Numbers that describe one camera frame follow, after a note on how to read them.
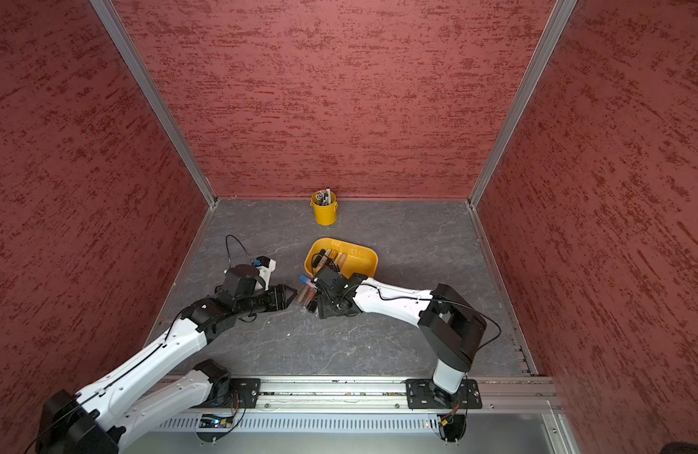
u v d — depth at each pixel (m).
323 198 1.00
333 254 1.02
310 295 0.91
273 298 0.70
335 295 0.66
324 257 1.00
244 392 0.74
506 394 0.76
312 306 0.89
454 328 0.45
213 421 0.72
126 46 0.77
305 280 0.94
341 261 1.00
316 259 1.00
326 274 0.67
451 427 0.71
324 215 1.11
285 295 0.72
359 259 1.05
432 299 0.48
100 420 0.40
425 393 0.74
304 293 0.91
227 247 1.03
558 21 0.72
